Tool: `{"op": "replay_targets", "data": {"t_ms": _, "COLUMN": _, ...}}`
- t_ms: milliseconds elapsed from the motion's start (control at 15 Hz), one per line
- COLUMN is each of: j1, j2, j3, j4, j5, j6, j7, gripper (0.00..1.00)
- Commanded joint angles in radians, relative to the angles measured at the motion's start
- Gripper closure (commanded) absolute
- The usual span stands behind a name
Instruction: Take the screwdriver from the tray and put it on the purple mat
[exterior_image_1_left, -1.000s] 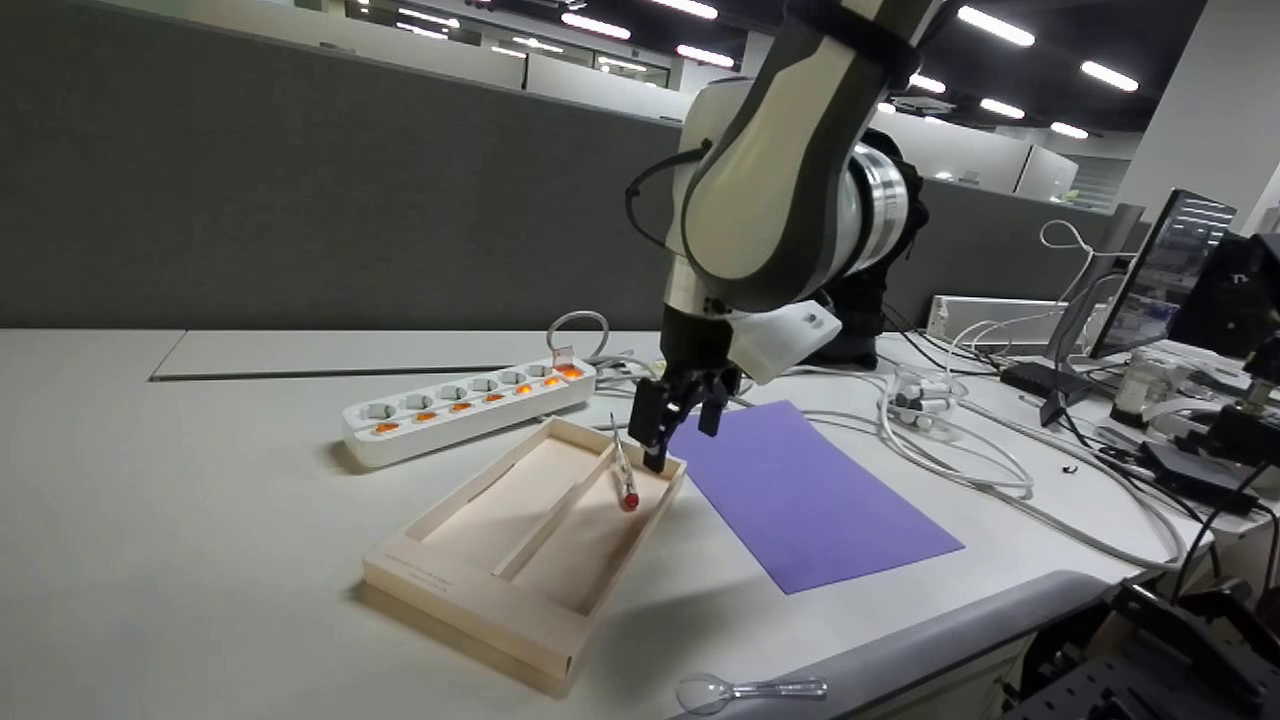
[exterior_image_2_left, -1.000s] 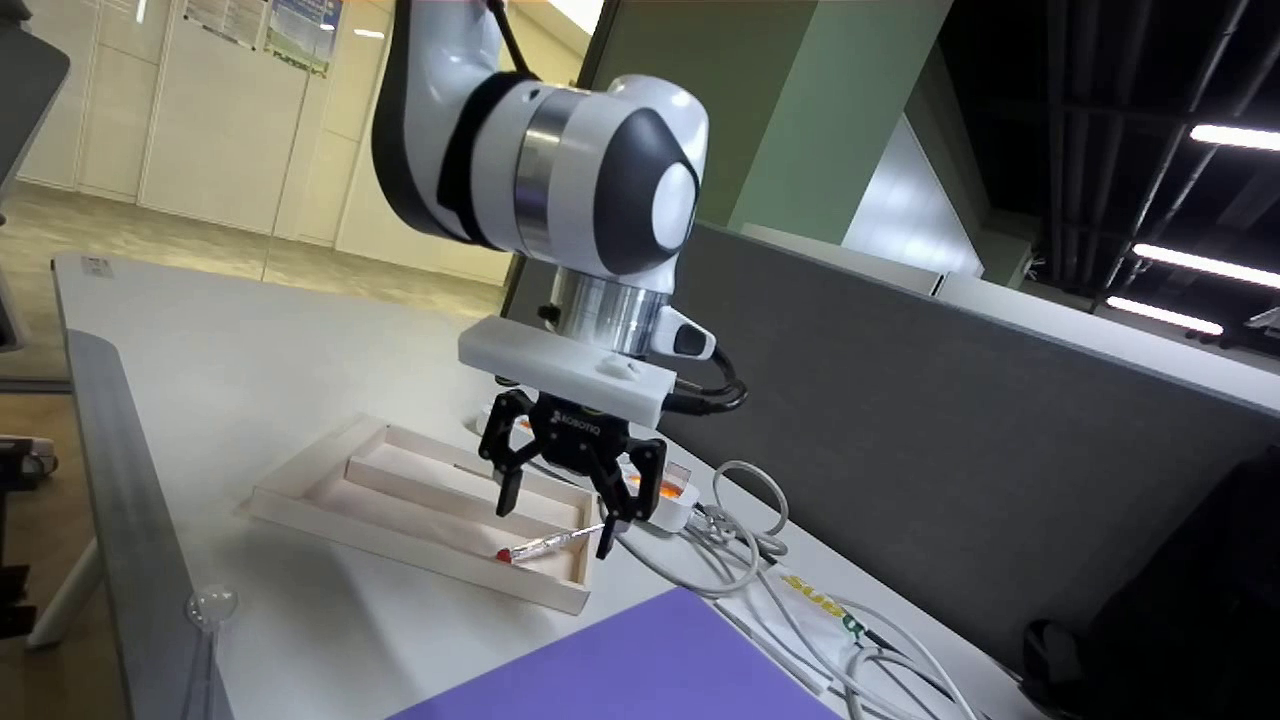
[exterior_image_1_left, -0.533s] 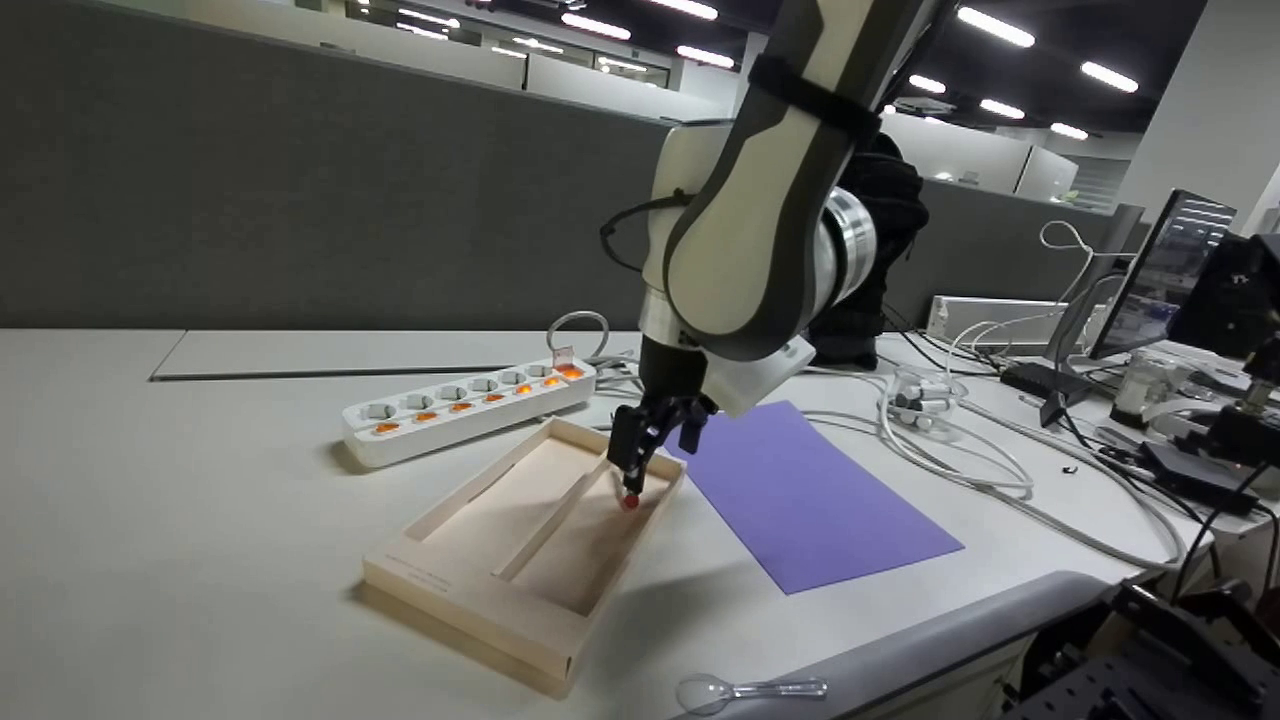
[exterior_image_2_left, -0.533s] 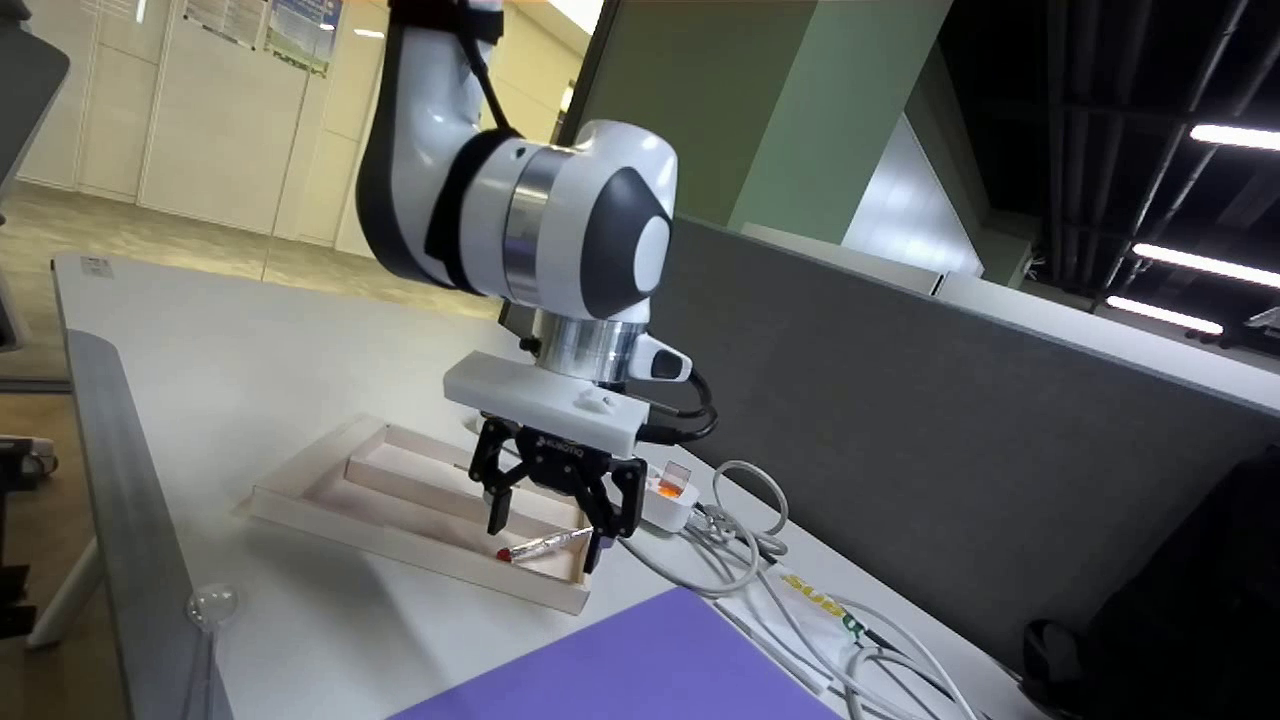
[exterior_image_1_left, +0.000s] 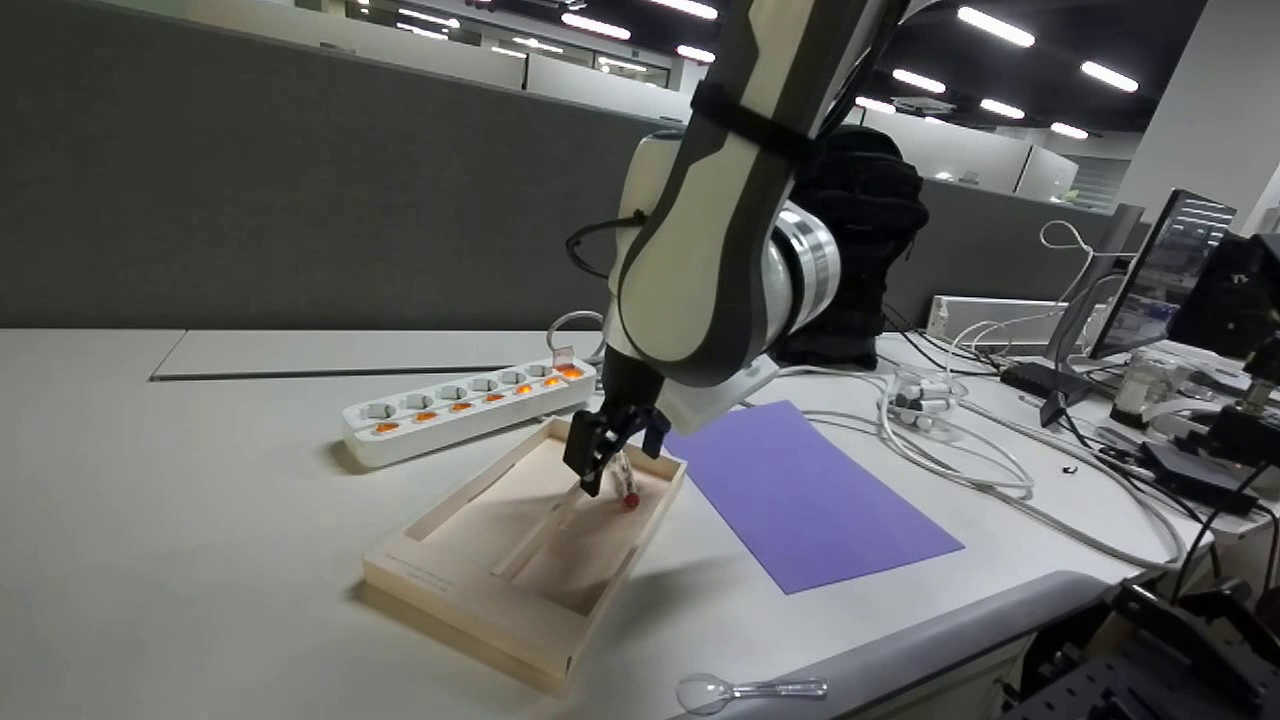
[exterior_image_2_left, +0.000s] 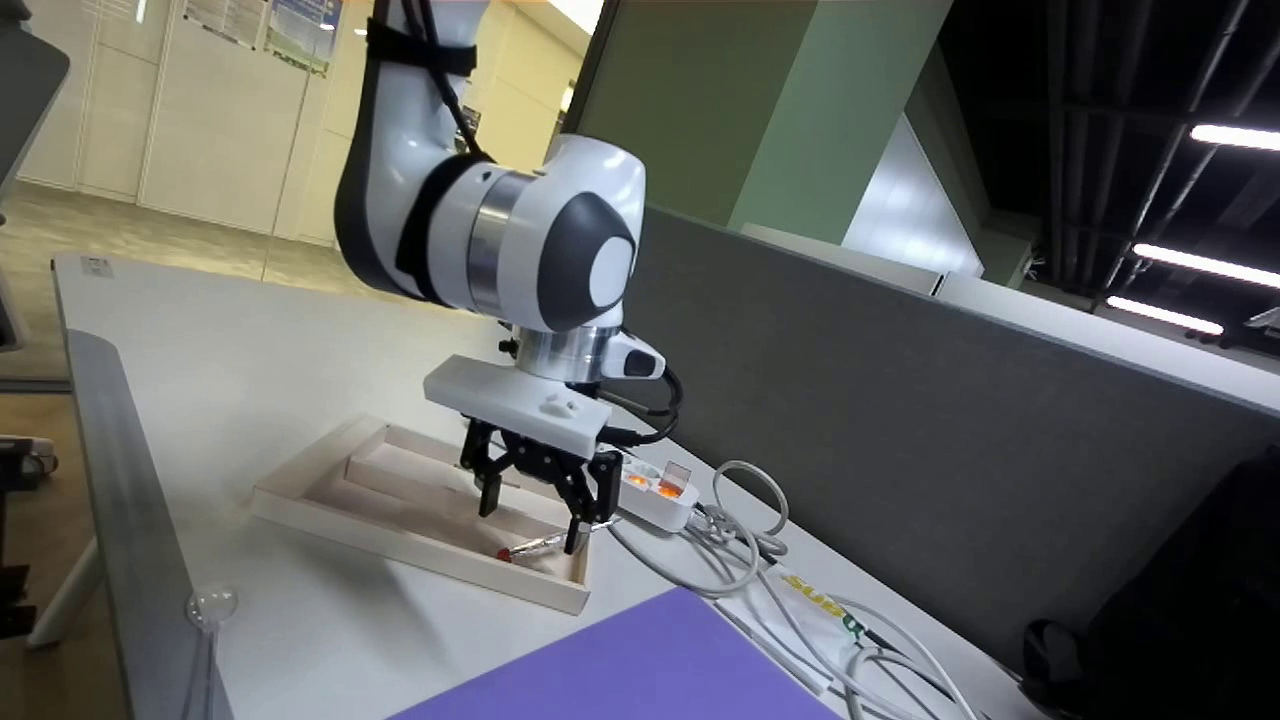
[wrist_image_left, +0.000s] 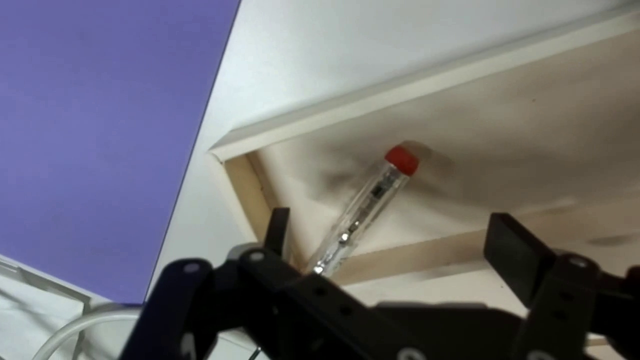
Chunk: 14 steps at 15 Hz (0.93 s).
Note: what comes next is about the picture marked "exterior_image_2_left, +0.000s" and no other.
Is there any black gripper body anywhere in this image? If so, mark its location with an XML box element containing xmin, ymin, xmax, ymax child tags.
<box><xmin>457</xmin><ymin>412</ymin><xmax>624</xmax><ymax>498</ymax></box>

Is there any grey desk partition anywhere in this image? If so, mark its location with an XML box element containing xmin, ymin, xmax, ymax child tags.
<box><xmin>615</xmin><ymin>205</ymin><xmax>1280</xmax><ymax>672</ymax></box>

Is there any yellow cable label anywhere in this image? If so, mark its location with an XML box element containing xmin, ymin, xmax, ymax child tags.
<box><xmin>775</xmin><ymin>571</ymin><xmax>854</xmax><ymax>626</ymax></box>

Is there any green pillar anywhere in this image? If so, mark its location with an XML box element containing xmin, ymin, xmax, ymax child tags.
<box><xmin>565</xmin><ymin>0</ymin><xmax>991</xmax><ymax>283</ymax></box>

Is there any clear plastic clip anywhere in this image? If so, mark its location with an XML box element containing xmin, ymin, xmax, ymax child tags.
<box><xmin>185</xmin><ymin>585</ymin><xmax>238</xmax><ymax>635</ymax></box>

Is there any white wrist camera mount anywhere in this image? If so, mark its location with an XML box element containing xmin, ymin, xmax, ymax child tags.
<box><xmin>420</xmin><ymin>352</ymin><xmax>615</xmax><ymax>462</ymax></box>

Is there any white power strip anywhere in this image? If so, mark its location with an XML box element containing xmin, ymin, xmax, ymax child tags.
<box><xmin>602</xmin><ymin>445</ymin><xmax>704</xmax><ymax>535</ymax></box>

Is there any long ceiling light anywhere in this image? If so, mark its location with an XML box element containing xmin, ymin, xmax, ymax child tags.
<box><xmin>1128</xmin><ymin>241</ymin><xmax>1280</xmax><ymax>296</ymax></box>
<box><xmin>1182</xmin><ymin>120</ymin><xmax>1280</xmax><ymax>158</ymax></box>
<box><xmin>1100</xmin><ymin>291</ymin><xmax>1229</xmax><ymax>340</ymax></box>

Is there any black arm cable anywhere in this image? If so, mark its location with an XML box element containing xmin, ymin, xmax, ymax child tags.
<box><xmin>362</xmin><ymin>0</ymin><xmax>487</xmax><ymax>159</ymax></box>

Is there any black floor object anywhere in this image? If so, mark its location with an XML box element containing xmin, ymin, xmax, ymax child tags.
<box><xmin>0</xmin><ymin>436</ymin><xmax>63</xmax><ymax>498</ymax></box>

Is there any large wall poster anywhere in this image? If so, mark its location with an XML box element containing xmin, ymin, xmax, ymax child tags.
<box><xmin>259</xmin><ymin>0</ymin><xmax>348</xmax><ymax>79</ymax></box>

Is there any white power cable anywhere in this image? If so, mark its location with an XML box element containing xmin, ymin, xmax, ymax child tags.
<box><xmin>595</xmin><ymin>458</ymin><xmax>991</xmax><ymax>720</ymax></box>

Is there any white wooden tray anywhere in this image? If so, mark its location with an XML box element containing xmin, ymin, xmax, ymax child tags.
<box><xmin>249</xmin><ymin>412</ymin><xmax>600</xmax><ymax>621</ymax></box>

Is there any black monitor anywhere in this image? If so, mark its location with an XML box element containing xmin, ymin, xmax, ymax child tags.
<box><xmin>0</xmin><ymin>15</ymin><xmax>73</xmax><ymax>191</ymax></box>

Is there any white table leg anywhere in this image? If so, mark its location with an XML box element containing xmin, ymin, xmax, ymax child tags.
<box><xmin>24</xmin><ymin>531</ymin><xmax>107</xmax><ymax>656</ymax></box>

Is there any purple mat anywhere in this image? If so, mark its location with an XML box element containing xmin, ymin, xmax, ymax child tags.
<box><xmin>383</xmin><ymin>585</ymin><xmax>844</xmax><ymax>720</ymax></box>

